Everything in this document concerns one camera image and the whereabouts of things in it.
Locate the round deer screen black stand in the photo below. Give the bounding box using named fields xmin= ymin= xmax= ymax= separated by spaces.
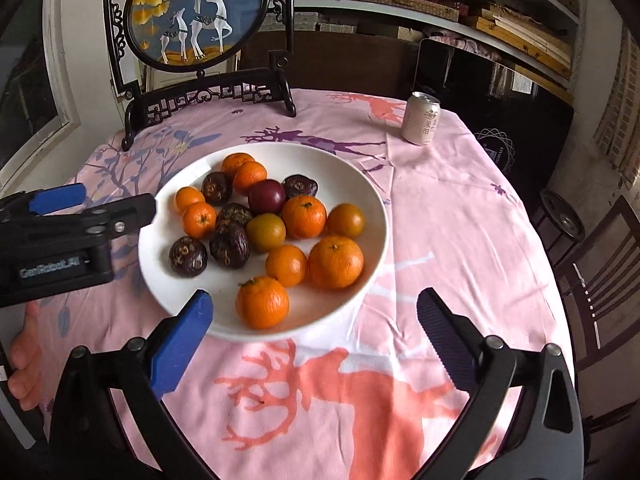
xmin=102 ymin=0 xmax=298 ymax=152

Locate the person's left hand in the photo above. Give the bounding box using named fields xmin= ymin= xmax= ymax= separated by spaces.
xmin=7 ymin=304 xmax=43 ymax=413

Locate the white round plate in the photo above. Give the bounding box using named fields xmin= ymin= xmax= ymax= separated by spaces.
xmin=137 ymin=142 xmax=391 ymax=345

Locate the white wall shelf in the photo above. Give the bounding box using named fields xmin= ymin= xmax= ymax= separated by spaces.
xmin=292 ymin=0 xmax=586 ymax=88

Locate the white framed window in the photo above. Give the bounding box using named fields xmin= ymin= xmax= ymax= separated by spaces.
xmin=0 ymin=0 xmax=83 ymax=191

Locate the pink printed tablecloth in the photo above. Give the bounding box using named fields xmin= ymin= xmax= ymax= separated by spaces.
xmin=37 ymin=87 xmax=576 ymax=480

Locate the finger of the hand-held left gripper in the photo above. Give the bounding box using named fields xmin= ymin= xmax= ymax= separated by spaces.
xmin=65 ymin=193 xmax=157 ymax=242
xmin=0 ymin=183 xmax=87 ymax=228

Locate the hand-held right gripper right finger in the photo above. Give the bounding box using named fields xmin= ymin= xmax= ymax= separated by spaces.
xmin=416 ymin=287 xmax=586 ymax=480

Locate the pile of passion fruits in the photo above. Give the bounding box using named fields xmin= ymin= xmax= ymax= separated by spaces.
xmin=168 ymin=172 xmax=319 ymax=278

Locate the pile of mandarins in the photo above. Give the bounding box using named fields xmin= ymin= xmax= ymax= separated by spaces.
xmin=174 ymin=152 xmax=367 ymax=331

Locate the black round stool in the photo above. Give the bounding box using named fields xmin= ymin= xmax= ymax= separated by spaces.
xmin=532 ymin=188 xmax=587 ymax=256

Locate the stack of yellow boxes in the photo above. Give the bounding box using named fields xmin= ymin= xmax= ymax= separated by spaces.
xmin=465 ymin=2 xmax=573 ymax=81

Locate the glossy black cabinet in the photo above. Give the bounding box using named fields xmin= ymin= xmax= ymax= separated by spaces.
xmin=412 ymin=37 xmax=575 ymax=201

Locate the pink folded cloth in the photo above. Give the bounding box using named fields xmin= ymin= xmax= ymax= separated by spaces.
xmin=430 ymin=30 xmax=501 ymax=61

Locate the brown wooden cabinet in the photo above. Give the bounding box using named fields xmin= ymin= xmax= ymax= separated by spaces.
xmin=239 ymin=34 xmax=421 ymax=97

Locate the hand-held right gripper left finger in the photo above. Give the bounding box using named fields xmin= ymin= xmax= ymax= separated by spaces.
xmin=47 ymin=288 xmax=216 ymax=480

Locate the clear plastic box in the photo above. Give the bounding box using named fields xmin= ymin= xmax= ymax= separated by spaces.
xmin=492 ymin=65 xmax=538 ymax=98

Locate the dark wooden chair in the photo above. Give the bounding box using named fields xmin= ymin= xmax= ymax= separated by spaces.
xmin=552 ymin=195 xmax=640 ymax=436

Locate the white drink can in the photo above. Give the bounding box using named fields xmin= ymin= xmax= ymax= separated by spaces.
xmin=400 ymin=91 xmax=442 ymax=147

